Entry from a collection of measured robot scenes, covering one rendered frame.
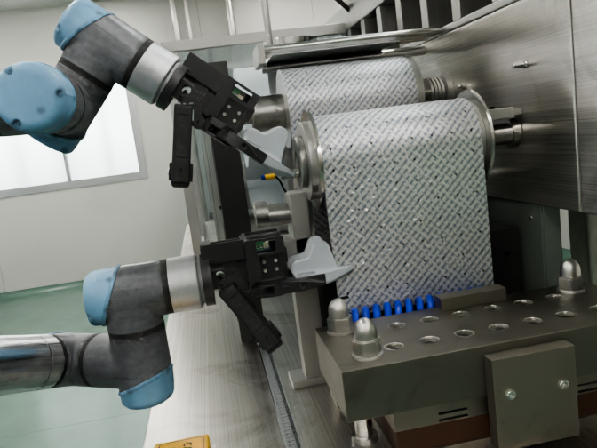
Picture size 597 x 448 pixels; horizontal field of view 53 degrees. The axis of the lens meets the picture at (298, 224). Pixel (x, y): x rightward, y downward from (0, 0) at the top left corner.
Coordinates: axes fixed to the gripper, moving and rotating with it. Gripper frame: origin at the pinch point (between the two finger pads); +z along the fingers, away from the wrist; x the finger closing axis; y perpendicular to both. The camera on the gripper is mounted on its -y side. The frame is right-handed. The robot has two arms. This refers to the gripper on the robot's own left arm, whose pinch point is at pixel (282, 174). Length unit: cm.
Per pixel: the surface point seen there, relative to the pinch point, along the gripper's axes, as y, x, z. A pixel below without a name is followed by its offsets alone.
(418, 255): 0.5, -4.9, 22.3
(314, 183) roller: 1.1, -3.4, 3.9
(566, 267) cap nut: 9.7, -12.3, 38.2
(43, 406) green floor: -170, 242, -10
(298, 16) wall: 163, 551, 5
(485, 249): 6.4, -4.9, 30.5
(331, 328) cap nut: -13.8, -12.3, 14.3
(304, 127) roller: 7.1, -1.5, -1.2
